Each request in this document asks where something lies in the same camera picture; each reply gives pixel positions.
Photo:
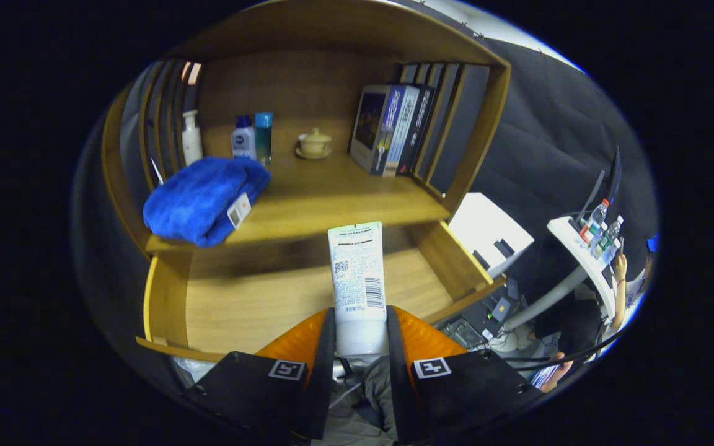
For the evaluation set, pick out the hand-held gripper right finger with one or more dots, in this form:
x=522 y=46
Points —
x=397 y=384

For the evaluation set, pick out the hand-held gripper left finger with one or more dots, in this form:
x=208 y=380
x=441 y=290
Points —
x=326 y=384

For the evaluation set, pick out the white cosmetic tube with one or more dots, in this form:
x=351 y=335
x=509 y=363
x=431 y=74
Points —
x=357 y=279

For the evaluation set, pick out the wooden drawer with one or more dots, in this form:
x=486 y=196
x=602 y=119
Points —
x=239 y=303

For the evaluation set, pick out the wooden countertop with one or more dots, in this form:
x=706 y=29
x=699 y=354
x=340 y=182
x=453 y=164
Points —
x=332 y=192

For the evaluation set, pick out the wooden cabinet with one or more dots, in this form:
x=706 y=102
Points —
x=295 y=80

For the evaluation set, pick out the person's grey trousers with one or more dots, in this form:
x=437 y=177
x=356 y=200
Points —
x=372 y=402

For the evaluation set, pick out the black grille device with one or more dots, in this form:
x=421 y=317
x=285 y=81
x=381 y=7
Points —
x=462 y=334

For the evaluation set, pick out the clear plastic bag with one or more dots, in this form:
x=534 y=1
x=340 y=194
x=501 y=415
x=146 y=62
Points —
x=194 y=368

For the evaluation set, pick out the white side unit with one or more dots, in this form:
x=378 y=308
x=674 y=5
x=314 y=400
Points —
x=487 y=223

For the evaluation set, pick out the blue folded towel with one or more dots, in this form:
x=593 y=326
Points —
x=196 y=201

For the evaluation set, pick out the white round table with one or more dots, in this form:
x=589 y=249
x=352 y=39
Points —
x=571 y=238

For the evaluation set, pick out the beige lidded teacup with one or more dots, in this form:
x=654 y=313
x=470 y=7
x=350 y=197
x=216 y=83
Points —
x=315 y=145

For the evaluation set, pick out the teal bottle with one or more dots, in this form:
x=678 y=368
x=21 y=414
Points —
x=263 y=139

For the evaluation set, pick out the red label water bottle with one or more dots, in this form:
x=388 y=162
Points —
x=594 y=223

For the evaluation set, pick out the white blue-capped lotion bottle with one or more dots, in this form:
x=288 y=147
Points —
x=243 y=144

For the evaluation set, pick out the black spine book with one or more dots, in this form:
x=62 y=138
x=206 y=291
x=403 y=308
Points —
x=423 y=130

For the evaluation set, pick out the green label water bottle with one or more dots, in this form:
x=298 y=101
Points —
x=608 y=238

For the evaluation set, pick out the light blue spine book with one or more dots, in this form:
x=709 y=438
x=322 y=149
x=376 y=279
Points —
x=408 y=124

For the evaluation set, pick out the dark cover blue spine book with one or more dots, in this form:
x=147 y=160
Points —
x=369 y=124

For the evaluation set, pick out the white pump bottle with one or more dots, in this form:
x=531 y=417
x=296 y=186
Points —
x=192 y=142

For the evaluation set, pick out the black monitor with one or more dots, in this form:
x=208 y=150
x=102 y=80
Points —
x=612 y=179

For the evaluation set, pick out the black backdrop cloth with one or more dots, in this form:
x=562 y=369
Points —
x=549 y=124

